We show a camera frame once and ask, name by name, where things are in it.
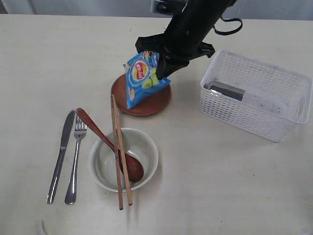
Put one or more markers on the brown round plate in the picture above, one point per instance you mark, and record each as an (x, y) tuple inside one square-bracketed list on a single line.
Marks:
[(151, 105)]

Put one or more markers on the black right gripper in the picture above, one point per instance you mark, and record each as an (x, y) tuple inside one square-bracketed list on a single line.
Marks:
[(182, 40)]

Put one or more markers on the silver metal fork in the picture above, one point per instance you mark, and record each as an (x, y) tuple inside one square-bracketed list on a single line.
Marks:
[(79, 133)]

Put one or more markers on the red-brown wooden spoon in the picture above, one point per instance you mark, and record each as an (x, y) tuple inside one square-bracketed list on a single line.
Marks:
[(134, 167)]

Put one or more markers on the shiny steel cup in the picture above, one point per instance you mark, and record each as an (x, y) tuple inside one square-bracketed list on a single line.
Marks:
[(217, 87)]

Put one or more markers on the white floral ceramic bowl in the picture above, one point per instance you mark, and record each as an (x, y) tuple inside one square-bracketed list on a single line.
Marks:
[(137, 144)]

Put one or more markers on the silver table knife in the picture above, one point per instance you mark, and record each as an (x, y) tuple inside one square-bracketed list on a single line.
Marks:
[(63, 146)]

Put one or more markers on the white perforated plastic basket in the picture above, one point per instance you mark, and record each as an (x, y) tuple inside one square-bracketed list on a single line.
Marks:
[(275, 102)]

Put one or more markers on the dark wooden chopstick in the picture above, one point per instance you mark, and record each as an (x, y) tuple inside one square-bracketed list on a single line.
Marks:
[(118, 175)]

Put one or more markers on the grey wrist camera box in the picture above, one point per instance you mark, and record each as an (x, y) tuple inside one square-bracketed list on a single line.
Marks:
[(167, 7)]

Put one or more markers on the blue chips bag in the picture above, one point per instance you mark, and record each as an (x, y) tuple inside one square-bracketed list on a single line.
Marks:
[(141, 77)]

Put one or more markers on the light wooden chopstick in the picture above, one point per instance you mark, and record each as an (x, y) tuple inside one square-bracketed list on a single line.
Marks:
[(122, 152)]

